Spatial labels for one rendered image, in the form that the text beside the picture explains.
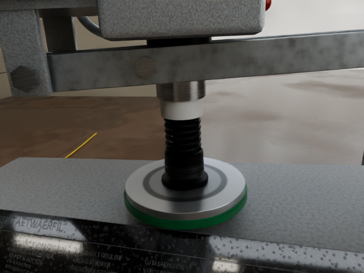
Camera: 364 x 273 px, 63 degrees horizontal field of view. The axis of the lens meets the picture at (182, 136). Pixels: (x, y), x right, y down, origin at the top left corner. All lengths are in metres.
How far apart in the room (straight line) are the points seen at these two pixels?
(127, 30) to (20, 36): 0.13
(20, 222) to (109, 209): 0.17
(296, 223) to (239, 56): 0.29
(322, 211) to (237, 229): 0.16
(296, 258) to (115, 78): 0.37
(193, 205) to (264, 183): 0.23
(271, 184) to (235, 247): 0.20
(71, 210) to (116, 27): 0.37
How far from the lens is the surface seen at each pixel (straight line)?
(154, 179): 0.55
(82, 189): 0.68
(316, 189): 0.66
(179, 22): 0.37
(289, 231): 0.53
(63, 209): 0.62
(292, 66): 0.46
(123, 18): 0.37
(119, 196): 0.63
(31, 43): 0.43
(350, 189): 0.69
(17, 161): 0.91
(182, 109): 0.46
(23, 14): 0.43
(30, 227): 0.64
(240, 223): 0.53
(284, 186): 0.66
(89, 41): 6.06
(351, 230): 0.56
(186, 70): 0.42
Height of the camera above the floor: 1.11
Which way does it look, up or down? 19 degrees down
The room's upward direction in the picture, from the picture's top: 2 degrees counter-clockwise
